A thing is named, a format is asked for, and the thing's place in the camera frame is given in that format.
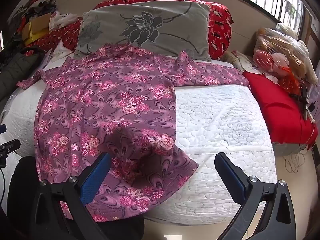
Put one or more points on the grey floral blanket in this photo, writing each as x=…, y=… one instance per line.
x=150, y=27

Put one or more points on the dark padded jacket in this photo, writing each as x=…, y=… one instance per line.
x=17, y=67

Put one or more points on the pile of mixed clothes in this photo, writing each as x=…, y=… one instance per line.
x=37, y=5

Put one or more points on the yellow cardboard box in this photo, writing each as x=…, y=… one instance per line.
x=37, y=27

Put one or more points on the clear plastic bag of items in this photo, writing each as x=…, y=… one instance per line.
x=282, y=52

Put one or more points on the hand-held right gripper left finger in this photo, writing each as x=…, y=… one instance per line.
x=96, y=177

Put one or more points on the purple pink floral pillow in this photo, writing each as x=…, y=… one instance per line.
x=100, y=110

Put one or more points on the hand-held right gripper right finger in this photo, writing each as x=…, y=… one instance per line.
x=235, y=180

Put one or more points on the black round stool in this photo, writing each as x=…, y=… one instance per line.
x=22, y=180

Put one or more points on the white paper sheet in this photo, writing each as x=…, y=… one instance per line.
x=58, y=53

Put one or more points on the pale floral cloth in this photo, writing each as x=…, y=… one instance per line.
x=237, y=58

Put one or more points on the white quilted bed cover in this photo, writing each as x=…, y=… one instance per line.
x=225, y=130

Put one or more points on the red cloth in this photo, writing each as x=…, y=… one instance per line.
x=275, y=110

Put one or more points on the red patterned pillow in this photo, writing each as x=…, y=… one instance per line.
x=220, y=27

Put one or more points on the white plastic bag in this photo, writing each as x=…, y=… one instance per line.
x=62, y=20

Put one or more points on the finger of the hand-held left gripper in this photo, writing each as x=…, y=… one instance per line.
x=10, y=145

